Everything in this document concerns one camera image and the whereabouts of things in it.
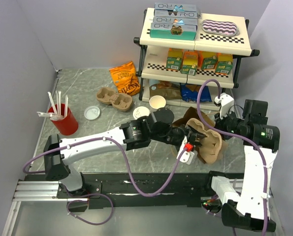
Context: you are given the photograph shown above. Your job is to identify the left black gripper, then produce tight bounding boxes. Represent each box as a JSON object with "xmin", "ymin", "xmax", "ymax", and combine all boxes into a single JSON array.
[{"xmin": 150, "ymin": 124, "xmax": 205, "ymax": 149}]

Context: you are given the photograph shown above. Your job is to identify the brown paper bag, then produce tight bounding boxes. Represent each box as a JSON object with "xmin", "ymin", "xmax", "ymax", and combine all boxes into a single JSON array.
[{"xmin": 172, "ymin": 107, "xmax": 228, "ymax": 164}]

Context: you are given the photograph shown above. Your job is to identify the white paper coffee cup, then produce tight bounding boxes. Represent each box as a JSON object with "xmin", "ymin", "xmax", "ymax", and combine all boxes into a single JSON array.
[{"xmin": 132, "ymin": 106, "xmax": 152, "ymax": 120}]

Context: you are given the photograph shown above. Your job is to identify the white plastic cup lid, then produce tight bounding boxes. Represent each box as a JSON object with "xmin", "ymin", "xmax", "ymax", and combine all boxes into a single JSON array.
[{"xmin": 132, "ymin": 106, "xmax": 152, "ymax": 120}]

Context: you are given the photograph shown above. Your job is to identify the brown cardboard cup carrier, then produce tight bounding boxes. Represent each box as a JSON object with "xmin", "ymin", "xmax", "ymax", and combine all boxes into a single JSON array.
[{"xmin": 187, "ymin": 118, "xmax": 227, "ymax": 164}]

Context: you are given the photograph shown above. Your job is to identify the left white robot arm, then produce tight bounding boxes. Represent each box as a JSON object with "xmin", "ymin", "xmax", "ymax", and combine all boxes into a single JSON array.
[{"xmin": 43, "ymin": 108, "xmax": 206, "ymax": 198}]

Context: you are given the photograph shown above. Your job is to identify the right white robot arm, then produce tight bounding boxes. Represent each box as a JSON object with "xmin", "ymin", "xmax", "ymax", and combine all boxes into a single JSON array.
[{"xmin": 203, "ymin": 97, "xmax": 280, "ymax": 235}]

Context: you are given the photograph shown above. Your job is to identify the blue snack bag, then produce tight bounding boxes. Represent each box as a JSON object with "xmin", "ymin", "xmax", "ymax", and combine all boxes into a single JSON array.
[{"xmin": 180, "ymin": 84, "xmax": 212, "ymax": 102}]

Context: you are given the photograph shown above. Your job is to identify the brown snack bag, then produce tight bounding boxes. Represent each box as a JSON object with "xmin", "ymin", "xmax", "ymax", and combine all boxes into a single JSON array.
[{"xmin": 149, "ymin": 81, "xmax": 182, "ymax": 100}]

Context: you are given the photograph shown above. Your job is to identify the green juice carton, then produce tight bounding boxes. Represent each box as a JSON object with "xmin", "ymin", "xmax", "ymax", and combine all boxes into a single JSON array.
[
  {"xmin": 214, "ymin": 53, "xmax": 233, "ymax": 75},
  {"xmin": 198, "ymin": 51, "xmax": 218, "ymax": 70},
  {"xmin": 166, "ymin": 48, "xmax": 183, "ymax": 71}
]

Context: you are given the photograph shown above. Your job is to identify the cream three-tier shelf rack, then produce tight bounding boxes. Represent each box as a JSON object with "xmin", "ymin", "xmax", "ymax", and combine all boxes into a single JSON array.
[{"xmin": 134, "ymin": 8, "xmax": 260, "ymax": 110}]

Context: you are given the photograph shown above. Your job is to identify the orange kettle chips bag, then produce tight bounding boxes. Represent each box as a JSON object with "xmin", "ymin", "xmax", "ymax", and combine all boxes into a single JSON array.
[{"xmin": 109, "ymin": 61, "xmax": 141, "ymax": 96}]

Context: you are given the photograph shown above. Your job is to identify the purple wavy pattern pouch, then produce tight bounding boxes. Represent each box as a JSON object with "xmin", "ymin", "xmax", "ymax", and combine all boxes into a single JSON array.
[{"xmin": 201, "ymin": 19, "xmax": 240, "ymax": 37}]

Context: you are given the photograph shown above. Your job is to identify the teal front R&O box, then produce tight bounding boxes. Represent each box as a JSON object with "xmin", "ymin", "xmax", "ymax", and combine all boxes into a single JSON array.
[{"xmin": 150, "ymin": 23, "xmax": 197, "ymax": 41}]

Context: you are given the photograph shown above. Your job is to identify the grey back R&O box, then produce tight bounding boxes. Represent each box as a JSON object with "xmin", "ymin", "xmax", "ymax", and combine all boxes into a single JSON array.
[{"xmin": 154, "ymin": 3, "xmax": 201, "ymax": 19}]

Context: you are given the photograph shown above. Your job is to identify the red straw holder cup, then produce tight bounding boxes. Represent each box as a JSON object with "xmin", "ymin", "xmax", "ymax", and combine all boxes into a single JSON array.
[{"xmin": 51, "ymin": 107, "xmax": 79, "ymax": 136}]

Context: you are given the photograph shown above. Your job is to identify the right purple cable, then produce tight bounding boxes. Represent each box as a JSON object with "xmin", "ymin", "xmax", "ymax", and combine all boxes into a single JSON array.
[{"xmin": 196, "ymin": 79, "xmax": 270, "ymax": 236}]

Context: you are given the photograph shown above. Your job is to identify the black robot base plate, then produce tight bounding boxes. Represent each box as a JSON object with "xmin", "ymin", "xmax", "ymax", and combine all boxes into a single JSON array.
[{"xmin": 56, "ymin": 173, "xmax": 216, "ymax": 213}]

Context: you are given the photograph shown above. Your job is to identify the aluminium rail frame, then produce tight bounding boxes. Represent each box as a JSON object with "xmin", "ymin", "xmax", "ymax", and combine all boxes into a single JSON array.
[{"xmin": 2, "ymin": 179, "xmax": 285, "ymax": 236}]

